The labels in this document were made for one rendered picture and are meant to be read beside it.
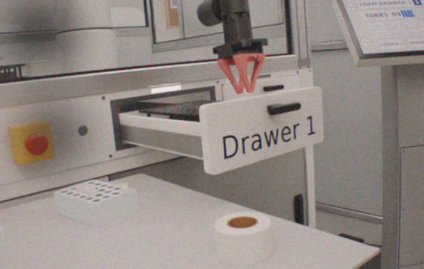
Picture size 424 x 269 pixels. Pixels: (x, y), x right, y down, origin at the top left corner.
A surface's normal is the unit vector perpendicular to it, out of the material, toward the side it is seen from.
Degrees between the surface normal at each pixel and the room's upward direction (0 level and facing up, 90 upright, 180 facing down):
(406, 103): 90
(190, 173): 90
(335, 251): 0
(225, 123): 90
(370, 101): 90
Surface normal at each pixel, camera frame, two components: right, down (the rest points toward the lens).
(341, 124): -0.73, 0.18
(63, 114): 0.63, 0.07
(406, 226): 0.07, 0.16
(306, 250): -0.08, -0.98
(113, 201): 0.78, 0.04
